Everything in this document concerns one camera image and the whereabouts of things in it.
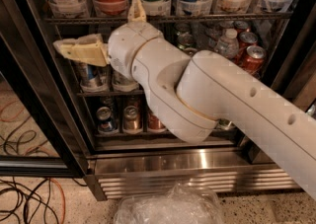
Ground red Coca-Cola can front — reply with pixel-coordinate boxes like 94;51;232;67
240;45;267;74

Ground clear water bottle middle shelf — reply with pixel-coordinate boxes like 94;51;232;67
214;29;239;59

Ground glass fridge door left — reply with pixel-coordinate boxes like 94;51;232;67
0;38;83;178

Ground red coca-cola can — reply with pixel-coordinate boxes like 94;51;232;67
233;32;258;63
240;45;267;74

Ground blue silver soda can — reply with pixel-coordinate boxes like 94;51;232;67
75;62;108;93

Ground blue Pepsi can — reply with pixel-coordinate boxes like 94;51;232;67
96;107;119;134

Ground red can bottom shelf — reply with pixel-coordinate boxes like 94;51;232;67
147;110;166;133

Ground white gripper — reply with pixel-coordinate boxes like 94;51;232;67
53;0;163;80

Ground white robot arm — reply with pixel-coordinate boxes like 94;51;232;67
53;0;316;198

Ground white silver soda can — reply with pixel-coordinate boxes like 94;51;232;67
112;70;139;92

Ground green soda can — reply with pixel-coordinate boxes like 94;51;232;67
184;47;198;56

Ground green can bottom shelf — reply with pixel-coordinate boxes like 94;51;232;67
217;119;235;130

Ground black and orange cables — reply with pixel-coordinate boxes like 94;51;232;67
0;177;88;224

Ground red Coca-Cola can behind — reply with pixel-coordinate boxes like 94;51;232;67
233;32;258;63

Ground clear plastic bag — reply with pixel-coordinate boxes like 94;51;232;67
114;184;224;224

